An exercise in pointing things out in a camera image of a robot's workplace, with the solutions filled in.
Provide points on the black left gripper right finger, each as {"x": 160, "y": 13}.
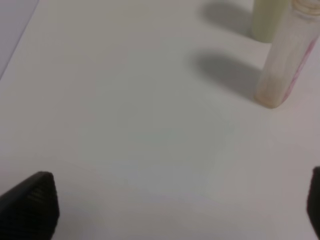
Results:
{"x": 313, "y": 201}

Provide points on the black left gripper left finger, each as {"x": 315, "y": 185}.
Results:
{"x": 30, "y": 210}

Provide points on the pink label drink bottle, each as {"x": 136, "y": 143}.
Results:
{"x": 295, "y": 38}

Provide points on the pale green plastic cup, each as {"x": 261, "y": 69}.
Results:
{"x": 266, "y": 16}

